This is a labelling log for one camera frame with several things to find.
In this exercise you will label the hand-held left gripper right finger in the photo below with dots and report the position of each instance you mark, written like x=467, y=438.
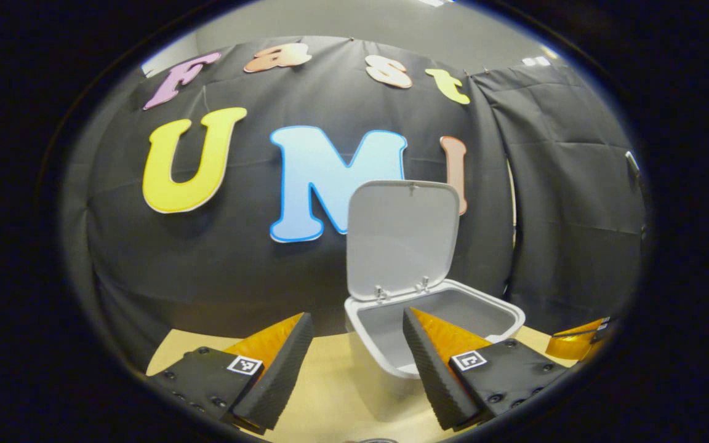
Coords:
x=431, y=375

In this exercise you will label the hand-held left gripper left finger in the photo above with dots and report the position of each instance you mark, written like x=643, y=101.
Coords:
x=280, y=375

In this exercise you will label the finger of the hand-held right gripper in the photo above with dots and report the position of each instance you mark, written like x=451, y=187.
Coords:
x=576, y=344

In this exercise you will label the white desktop garbage bin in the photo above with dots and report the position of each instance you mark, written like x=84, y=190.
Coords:
x=400, y=240

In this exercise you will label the wooden desktop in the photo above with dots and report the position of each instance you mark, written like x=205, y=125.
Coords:
x=342, y=394

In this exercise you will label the black backdrop cloth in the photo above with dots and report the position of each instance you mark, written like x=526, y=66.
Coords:
x=256, y=277

